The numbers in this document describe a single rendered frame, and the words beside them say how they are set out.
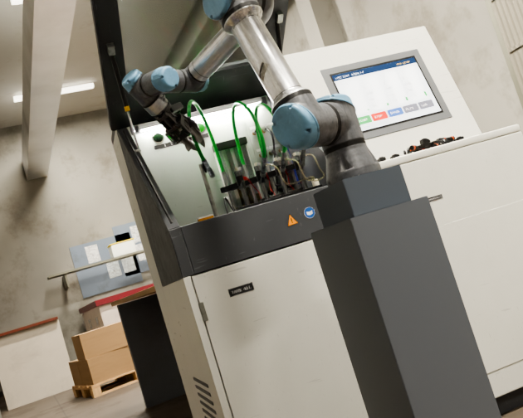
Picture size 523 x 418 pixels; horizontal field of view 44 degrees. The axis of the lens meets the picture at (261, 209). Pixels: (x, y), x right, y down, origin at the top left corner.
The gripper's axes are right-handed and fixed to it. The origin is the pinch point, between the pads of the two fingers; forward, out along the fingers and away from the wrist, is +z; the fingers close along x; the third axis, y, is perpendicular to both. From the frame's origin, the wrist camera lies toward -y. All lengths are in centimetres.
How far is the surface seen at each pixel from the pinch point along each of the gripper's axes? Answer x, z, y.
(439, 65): 83, 62, -56
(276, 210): 13.4, 23.8, 24.9
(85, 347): -336, 230, -244
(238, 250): -1.6, 21.2, 36.2
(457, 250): 53, 79, 28
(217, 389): -26, 38, 69
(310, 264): 13, 41, 37
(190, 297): -19, 18, 49
